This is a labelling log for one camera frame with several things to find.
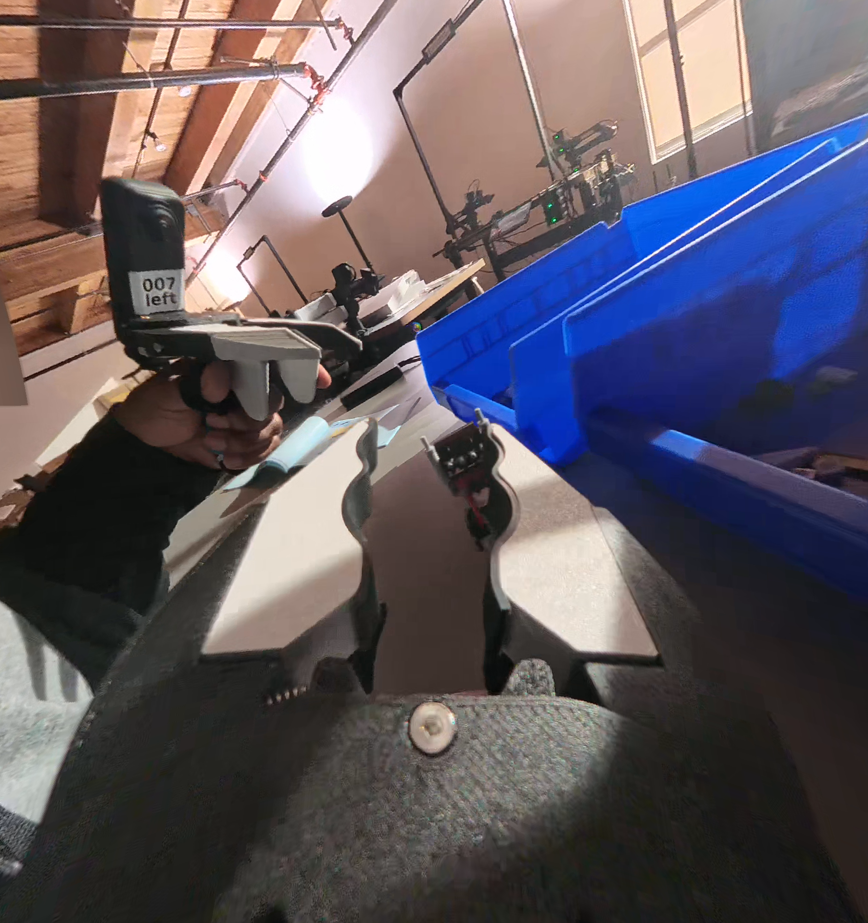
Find toy brick truck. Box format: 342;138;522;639
421;407;514;552

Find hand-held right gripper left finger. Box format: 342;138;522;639
199;417;389;695

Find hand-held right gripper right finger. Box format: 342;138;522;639
477;422;660;695

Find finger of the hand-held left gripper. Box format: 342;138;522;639
210;326;325;362

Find black light stand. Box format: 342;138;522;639
322;195;377;278

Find black metal frame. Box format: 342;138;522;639
392;0;550;232

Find wooden board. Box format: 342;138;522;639
362;258;487;340

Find camera rig on stand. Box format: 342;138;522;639
289;261;388;340
434;119;637;282

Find toy brick instruction booklet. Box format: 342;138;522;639
223;407;403;493

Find person's grey sweatshirt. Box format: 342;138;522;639
0;584;96;830

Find person's left hand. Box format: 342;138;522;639
111;361;334;473

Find bright window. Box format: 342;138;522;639
621;0;755;163

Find loose toy pieces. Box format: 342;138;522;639
755;446;868;500

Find blue plastic bin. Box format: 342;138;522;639
414;112;868;466
509;123;868;614

